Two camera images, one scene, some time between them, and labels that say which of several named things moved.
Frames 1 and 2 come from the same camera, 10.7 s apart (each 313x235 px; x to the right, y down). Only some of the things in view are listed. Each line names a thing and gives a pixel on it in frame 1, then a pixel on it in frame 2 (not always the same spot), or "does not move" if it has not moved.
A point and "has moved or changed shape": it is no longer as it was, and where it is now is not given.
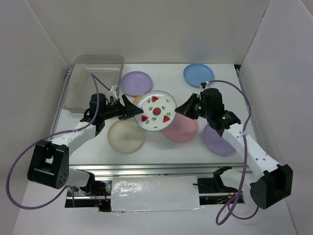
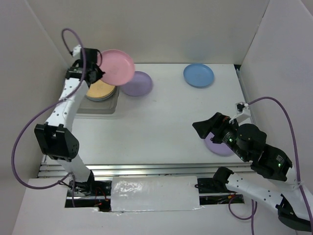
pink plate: x=184 y=129 → x=118 y=66
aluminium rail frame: x=158 y=170 does not move
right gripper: x=186 y=108 → x=214 y=125
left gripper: x=130 y=109 → x=100 y=72
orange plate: x=134 y=101 → x=100 y=88
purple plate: x=136 y=82 does not move
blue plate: x=196 y=74 does not move
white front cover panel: x=157 y=193 does not move
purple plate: x=215 y=142 does not move
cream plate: x=126 y=135 has moved or changed shape
